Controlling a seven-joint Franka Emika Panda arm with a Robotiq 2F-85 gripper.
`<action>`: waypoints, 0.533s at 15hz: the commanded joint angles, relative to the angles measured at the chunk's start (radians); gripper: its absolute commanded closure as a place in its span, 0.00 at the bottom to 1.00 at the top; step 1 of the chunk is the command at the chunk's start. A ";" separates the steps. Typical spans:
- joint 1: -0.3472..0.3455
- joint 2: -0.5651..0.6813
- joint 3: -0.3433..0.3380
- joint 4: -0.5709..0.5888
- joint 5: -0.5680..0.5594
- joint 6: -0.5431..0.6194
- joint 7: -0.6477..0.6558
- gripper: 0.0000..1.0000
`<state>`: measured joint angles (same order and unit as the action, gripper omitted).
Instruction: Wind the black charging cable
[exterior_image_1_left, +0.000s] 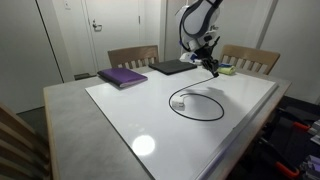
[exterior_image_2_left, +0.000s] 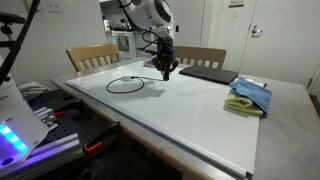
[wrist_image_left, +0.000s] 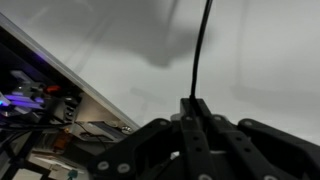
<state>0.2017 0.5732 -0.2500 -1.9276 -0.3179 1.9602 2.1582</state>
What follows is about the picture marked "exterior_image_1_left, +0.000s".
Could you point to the blue folded cloth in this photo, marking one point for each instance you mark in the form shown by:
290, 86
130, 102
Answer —
223, 65

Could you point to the wooden chair far left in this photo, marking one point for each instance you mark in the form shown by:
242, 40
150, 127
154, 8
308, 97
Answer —
134, 57

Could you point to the purple notebook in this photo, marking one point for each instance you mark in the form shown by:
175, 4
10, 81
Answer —
122, 77

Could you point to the wooden chair far right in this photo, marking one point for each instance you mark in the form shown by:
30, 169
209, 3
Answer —
256, 60

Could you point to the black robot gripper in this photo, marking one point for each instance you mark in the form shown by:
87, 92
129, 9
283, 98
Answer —
208, 62

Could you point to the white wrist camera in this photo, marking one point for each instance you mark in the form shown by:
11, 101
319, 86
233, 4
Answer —
190, 57

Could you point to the white light switch plate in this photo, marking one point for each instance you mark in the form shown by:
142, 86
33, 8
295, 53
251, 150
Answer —
66, 5

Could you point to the yellow-green folded cloth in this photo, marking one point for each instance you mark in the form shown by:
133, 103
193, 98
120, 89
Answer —
226, 70

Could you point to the wooden chair near corner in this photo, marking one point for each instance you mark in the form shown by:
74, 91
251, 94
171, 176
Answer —
24, 153

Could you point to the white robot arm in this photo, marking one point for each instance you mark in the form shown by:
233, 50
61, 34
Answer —
198, 33

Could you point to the orange black clamp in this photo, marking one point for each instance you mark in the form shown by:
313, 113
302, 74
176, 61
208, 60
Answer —
279, 161

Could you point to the white whiteboard mat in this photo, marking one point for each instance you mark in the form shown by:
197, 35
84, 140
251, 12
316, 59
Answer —
179, 125

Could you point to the silver door handle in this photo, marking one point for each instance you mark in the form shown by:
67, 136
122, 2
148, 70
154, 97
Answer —
96, 27

